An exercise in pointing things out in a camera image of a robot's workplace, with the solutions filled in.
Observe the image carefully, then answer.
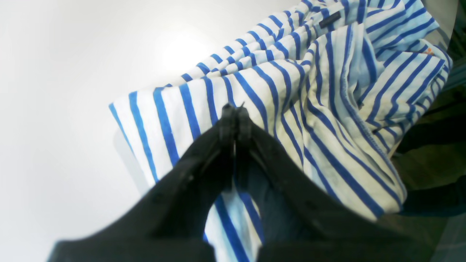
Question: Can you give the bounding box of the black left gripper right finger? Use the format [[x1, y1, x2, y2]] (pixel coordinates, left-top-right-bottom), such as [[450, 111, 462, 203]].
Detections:
[[235, 107, 431, 262]]

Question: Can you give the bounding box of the blue white striped T-shirt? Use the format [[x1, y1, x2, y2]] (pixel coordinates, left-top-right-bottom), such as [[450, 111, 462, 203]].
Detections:
[[110, 0, 451, 262]]

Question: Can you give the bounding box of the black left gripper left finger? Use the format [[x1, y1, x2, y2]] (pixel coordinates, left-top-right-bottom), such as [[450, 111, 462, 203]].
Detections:
[[48, 104, 235, 262]]

